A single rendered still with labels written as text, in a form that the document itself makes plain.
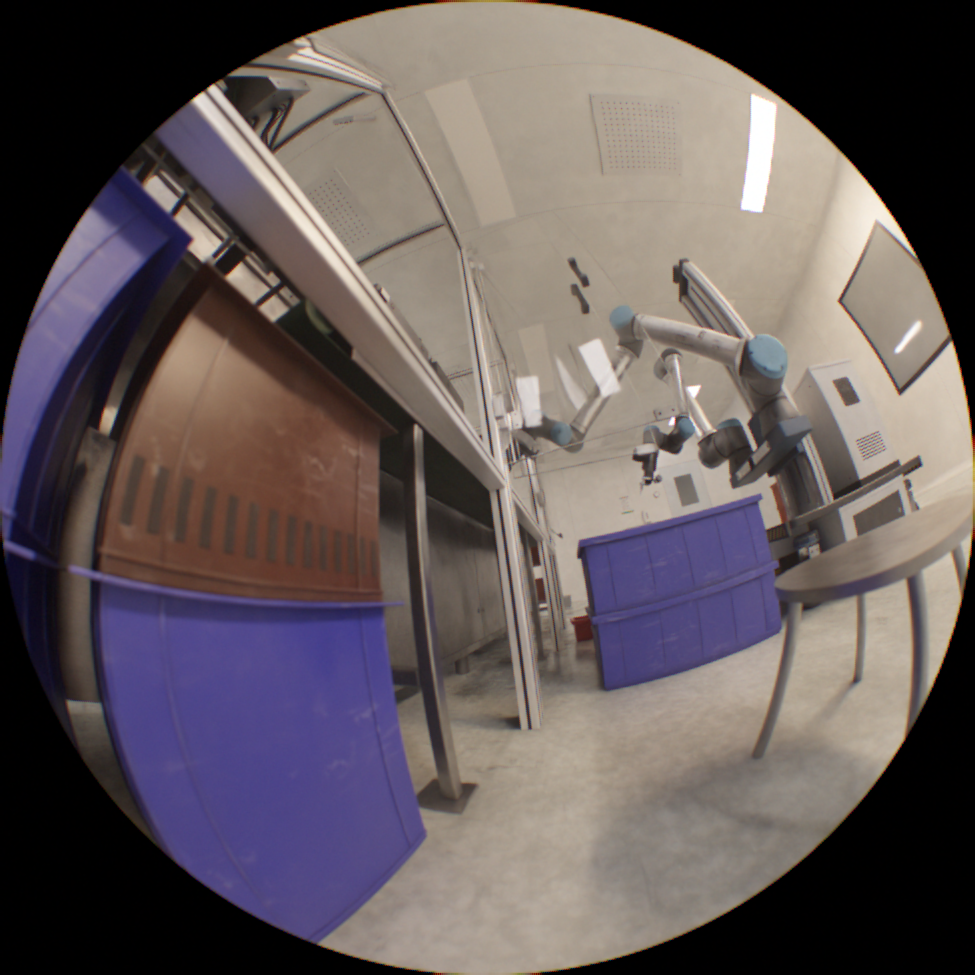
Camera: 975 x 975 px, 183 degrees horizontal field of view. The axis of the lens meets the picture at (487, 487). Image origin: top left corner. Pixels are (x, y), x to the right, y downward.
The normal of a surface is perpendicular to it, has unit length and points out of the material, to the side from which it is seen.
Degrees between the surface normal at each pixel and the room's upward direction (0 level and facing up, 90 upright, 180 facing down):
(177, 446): 90
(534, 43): 180
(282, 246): 180
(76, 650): 90
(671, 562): 90
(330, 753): 90
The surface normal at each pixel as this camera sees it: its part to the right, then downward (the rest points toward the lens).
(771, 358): -0.61, -0.15
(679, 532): -0.26, -0.31
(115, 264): 0.95, -0.21
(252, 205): 0.12, 0.93
